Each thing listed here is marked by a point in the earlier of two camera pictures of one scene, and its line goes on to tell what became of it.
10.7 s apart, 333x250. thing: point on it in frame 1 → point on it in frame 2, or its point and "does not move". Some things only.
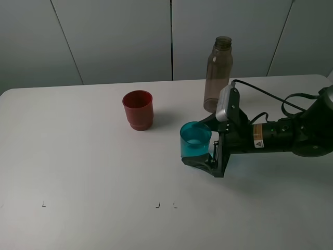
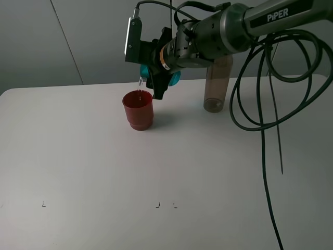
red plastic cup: (139, 107) does not move
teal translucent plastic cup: (195, 138) → (144, 71)
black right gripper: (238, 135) → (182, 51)
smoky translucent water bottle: (219, 72) does not move
